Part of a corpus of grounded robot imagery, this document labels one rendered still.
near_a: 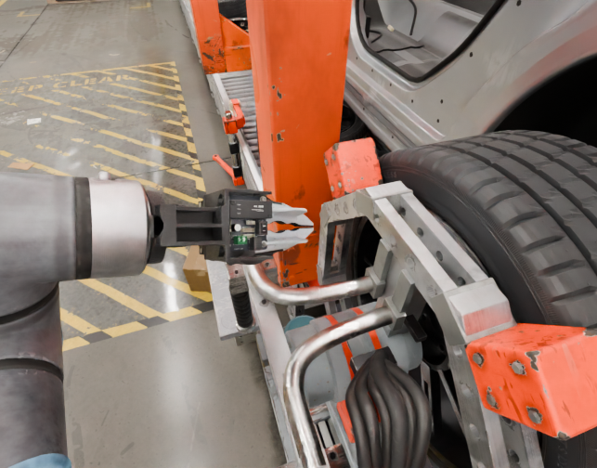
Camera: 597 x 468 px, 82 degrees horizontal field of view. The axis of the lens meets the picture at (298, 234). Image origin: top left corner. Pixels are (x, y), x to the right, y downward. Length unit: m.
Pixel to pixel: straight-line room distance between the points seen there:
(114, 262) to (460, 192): 0.39
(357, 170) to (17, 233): 0.47
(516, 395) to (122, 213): 0.37
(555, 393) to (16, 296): 0.43
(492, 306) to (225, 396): 1.26
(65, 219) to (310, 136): 0.57
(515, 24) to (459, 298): 0.69
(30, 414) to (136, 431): 1.26
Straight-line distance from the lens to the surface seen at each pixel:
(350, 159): 0.60
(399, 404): 0.41
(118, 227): 0.31
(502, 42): 0.99
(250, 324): 0.76
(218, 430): 1.51
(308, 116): 0.76
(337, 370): 0.57
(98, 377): 1.75
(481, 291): 0.42
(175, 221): 0.32
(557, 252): 0.44
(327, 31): 0.71
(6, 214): 0.31
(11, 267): 0.32
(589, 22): 0.84
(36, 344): 0.38
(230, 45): 2.72
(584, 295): 0.44
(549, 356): 0.36
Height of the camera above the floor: 1.43
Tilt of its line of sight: 45 degrees down
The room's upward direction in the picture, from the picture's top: straight up
